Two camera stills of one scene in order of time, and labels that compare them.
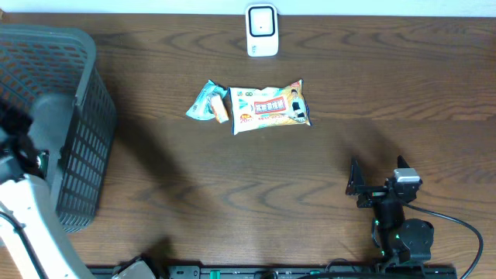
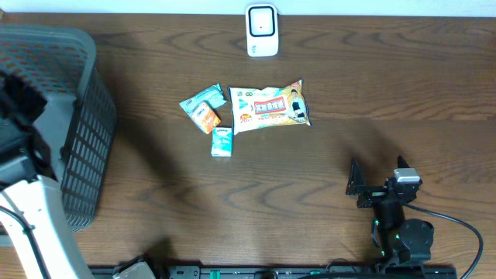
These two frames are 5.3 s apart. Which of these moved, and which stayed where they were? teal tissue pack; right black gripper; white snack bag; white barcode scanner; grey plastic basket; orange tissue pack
Moved: orange tissue pack; teal tissue pack
Stayed: grey plastic basket; white barcode scanner; right black gripper; white snack bag
